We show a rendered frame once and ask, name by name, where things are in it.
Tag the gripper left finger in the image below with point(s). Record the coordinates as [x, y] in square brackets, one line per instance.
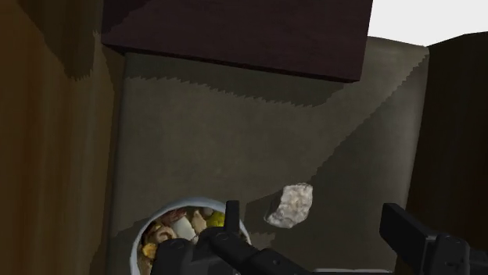
[228, 247]

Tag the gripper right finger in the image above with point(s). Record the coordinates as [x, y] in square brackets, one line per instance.
[427, 240]

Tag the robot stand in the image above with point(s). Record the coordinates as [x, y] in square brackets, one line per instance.
[244, 34]

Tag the white bowl of food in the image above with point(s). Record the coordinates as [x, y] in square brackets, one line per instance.
[179, 224]

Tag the pale grey rock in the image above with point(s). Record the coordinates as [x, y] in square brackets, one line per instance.
[291, 207]

